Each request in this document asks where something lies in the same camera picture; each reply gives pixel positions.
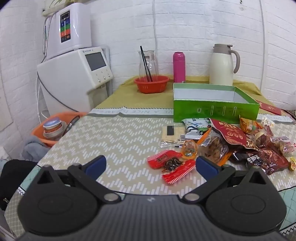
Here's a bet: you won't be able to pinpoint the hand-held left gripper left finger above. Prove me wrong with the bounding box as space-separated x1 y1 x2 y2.
37 155 121 203

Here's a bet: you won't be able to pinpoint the orange jelly cup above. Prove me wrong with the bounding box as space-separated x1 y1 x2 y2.
181 138 199 160

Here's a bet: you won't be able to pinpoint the glass carafe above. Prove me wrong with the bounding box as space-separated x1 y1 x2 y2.
138 50 159 81

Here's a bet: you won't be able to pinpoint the orange plastic basin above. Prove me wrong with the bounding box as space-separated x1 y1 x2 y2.
31 112 88 147

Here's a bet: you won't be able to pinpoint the thin white wall cable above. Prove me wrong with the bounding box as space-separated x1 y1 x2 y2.
258 0 265 91

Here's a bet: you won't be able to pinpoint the dark brown snack packet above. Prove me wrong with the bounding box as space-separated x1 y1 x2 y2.
228 149 255 164

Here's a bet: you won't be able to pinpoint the clear cracker packet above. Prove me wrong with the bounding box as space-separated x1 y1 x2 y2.
159 125 185 149

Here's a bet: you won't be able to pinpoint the large red snack pouch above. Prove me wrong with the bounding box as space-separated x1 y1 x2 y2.
210 119 257 151

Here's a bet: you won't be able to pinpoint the white appliance with screen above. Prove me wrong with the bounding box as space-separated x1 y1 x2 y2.
37 46 114 113

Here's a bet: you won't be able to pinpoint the jar with blue lid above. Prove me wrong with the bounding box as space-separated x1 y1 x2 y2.
43 118 67 141

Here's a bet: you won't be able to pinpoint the grey cloth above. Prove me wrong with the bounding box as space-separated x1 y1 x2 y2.
22 136 50 163

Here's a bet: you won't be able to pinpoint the red envelope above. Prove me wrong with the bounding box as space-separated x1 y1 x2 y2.
255 100 282 115

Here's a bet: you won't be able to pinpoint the clear packet of brown snacks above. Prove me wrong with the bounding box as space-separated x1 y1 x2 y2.
254 126 296 154

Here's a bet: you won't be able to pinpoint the white green snack packet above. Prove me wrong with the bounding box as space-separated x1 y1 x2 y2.
182 117 211 129
186 127 212 140

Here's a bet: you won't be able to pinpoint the red plastic basket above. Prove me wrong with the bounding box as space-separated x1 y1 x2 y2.
134 75 171 94

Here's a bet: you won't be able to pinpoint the white wrapped candy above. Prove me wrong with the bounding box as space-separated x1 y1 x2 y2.
260 115 275 127

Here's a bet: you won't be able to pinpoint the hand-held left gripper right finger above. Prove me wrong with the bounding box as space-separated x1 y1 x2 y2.
181 156 270 203

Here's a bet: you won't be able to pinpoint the grey appliance cable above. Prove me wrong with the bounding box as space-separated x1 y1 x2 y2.
36 72 79 113

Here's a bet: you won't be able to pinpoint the white ionizer hoses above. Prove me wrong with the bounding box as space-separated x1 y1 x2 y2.
42 16 52 62

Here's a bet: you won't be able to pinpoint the cream thermal jug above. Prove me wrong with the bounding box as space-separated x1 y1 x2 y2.
209 44 241 86

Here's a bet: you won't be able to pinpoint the black fabric object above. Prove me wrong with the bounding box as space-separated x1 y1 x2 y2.
0 159 38 210

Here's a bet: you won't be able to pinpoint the orange yellow snack packet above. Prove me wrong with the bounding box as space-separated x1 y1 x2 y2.
239 115 264 134

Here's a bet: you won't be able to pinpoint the orange clear bread packet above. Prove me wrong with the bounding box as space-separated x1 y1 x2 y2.
198 130 235 166

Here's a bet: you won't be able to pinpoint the white water ionizer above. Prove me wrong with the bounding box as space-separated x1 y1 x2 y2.
45 3 92 59

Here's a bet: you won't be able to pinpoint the yellow tablecloth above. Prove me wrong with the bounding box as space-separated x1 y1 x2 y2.
95 75 281 116

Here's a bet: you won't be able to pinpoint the dark red snack packet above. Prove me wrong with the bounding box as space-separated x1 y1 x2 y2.
246 148 290 176

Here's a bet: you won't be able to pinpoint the metal tool in basin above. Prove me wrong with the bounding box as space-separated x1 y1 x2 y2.
62 115 80 136

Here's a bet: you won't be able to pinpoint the pink thermos bottle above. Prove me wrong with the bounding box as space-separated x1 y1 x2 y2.
173 52 186 83

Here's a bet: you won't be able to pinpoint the green cardboard box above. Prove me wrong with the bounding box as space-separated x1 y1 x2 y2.
173 83 260 124

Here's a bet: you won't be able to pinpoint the grey zigzag patterned tablecloth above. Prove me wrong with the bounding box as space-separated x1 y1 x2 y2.
5 108 296 232

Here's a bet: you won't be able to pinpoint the black straw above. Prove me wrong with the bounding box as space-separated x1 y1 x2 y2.
142 52 153 82
139 46 150 82

